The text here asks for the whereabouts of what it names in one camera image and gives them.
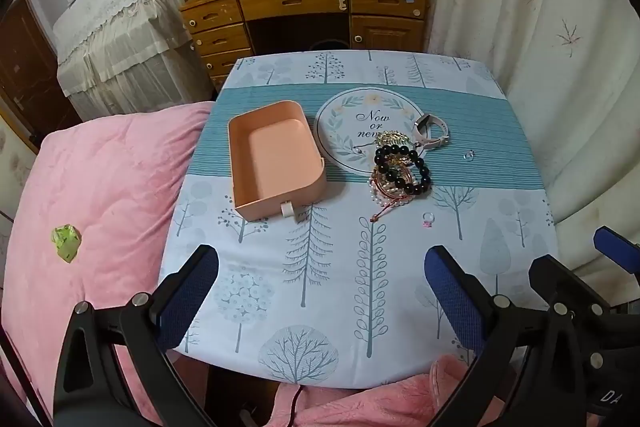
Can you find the pink plastic drawer tray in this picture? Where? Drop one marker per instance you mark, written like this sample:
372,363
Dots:
272,157

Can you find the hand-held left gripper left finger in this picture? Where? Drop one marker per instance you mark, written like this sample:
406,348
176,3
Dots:
192,297

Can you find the pink fleece garment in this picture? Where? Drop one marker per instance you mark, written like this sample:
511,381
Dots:
380,402

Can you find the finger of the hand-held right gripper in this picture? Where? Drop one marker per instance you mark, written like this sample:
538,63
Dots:
560,282
617,243

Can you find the pink quilt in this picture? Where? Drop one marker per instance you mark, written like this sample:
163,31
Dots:
100,182

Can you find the green crumpled wrapper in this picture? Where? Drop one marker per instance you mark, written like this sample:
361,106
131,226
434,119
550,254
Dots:
66,243

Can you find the tree print tablecloth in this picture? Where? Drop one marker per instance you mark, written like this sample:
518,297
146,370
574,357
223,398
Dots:
300,332

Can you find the white watch band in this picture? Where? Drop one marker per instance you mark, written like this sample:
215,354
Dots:
434,142

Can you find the white leaf print curtain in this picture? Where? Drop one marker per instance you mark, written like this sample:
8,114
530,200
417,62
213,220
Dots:
525,32

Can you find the brown wooden door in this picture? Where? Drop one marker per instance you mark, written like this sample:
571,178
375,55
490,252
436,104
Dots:
30,72

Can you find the white lace furniture cover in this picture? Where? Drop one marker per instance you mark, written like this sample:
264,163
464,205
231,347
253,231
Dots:
115,42

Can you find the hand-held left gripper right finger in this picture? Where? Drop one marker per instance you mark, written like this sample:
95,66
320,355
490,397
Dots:
450,302

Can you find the wooden desk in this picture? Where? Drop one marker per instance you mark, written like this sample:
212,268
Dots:
295,2

